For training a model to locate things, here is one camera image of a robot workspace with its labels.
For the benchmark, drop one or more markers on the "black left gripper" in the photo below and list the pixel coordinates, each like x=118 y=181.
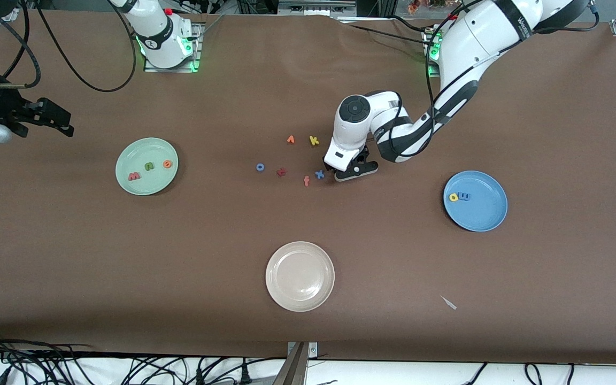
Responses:
x=360 y=158

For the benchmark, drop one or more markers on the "salmon foam letter w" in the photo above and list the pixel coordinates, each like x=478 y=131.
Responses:
x=135 y=176

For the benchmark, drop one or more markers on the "green foam letter n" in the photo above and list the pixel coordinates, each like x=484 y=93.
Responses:
x=149 y=167

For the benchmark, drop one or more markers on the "blue foam letter m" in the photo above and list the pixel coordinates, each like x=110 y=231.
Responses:
x=464 y=196

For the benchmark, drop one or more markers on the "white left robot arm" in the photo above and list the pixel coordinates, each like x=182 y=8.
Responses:
x=474 y=37

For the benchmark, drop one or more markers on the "dark red foam letter t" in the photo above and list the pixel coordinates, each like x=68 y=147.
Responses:
x=281 y=172

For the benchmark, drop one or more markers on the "green plate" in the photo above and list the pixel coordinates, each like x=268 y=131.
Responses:
x=142 y=152

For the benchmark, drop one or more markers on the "beige plate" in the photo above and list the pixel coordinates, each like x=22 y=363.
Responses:
x=300 y=277

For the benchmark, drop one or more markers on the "blue plate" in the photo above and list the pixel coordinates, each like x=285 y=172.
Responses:
x=479 y=214

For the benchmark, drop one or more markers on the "brown table cover sheet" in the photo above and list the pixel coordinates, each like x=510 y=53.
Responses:
x=126 y=267

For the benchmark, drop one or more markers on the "orange dried flowers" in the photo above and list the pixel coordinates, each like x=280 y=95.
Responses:
x=415 y=6

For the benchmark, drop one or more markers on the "small white paper scrap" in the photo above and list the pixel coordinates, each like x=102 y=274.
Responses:
x=449 y=303

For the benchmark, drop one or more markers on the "grey metal bar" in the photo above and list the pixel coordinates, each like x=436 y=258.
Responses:
x=293 y=369

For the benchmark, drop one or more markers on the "black power plug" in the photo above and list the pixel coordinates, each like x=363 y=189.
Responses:
x=199 y=376
x=244 y=374

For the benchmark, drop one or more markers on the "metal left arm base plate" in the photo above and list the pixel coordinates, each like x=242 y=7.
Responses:
x=429 y=68

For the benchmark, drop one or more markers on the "aluminium frame piece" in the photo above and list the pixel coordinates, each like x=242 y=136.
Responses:
x=316 y=8

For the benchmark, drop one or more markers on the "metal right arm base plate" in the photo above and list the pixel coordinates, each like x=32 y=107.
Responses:
x=199 y=37

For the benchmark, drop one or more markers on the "metal clamp bracket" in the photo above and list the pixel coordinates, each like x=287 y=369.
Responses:
x=313 y=350

